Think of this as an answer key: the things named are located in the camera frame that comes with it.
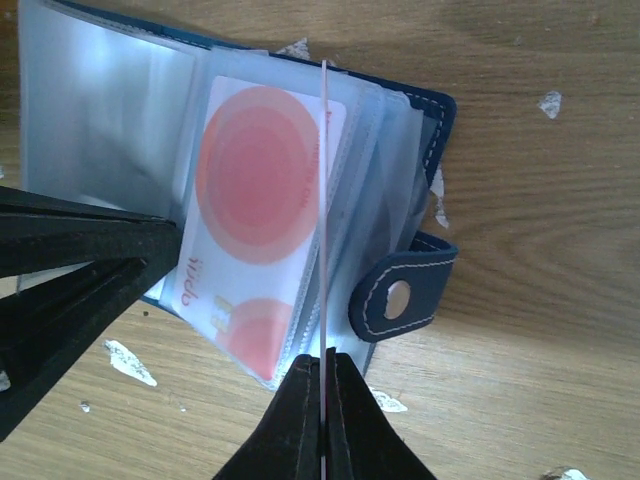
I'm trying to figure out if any navy blue card holder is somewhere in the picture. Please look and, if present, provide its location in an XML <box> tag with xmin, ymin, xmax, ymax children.
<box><xmin>18</xmin><ymin>1</ymin><xmax>457</xmax><ymax>388</ymax></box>

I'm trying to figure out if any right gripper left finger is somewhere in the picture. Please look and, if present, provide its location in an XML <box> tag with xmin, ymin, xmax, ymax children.
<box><xmin>215</xmin><ymin>354</ymin><xmax>321</xmax><ymax>480</ymax></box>

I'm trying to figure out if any red circle white card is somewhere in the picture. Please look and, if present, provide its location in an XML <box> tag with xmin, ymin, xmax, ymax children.
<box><xmin>168</xmin><ymin>76</ymin><xmax>347</xmax><ymax>382</ymax></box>

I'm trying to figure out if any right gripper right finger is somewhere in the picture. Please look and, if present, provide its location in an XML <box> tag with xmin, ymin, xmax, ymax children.
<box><xmin>326</xmin><ymin>349</ymin><xmax>435</xmax><ymax>480</ymax></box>

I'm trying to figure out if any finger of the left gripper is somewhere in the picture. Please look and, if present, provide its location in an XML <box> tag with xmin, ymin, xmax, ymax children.
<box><xmin>1</xmin><ymin>187</ymin><xmax>181</xmax><ymax>278</ymax></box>
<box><xmin>1</xmin><ymin>258</ymin><xmax>169</xmax><ymax>439</ymax></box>

